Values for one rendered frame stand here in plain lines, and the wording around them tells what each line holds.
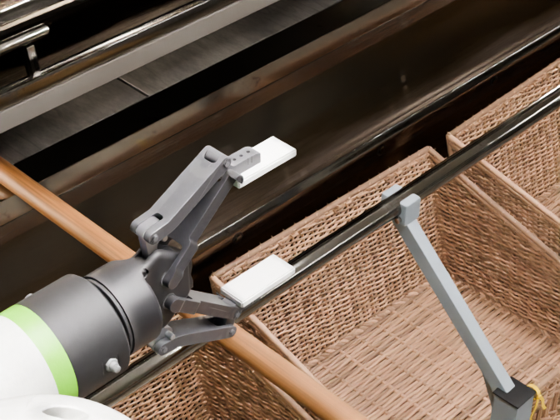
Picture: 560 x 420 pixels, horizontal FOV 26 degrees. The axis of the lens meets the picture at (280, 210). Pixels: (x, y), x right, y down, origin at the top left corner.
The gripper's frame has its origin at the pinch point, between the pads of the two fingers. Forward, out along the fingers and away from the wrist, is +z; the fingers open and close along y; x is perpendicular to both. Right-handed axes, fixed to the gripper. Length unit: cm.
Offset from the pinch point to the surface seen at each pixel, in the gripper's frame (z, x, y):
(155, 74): 39, -65, 30
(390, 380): 61, -32, 90
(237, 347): 5.0, -11.1, 28.2
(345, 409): 6.1, 4.2, 27.6
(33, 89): 1.8, -40.7, 5.8
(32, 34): 5.4, -45.2, 1.9
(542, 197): 124, -44, 89
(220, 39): 53, -66, 30
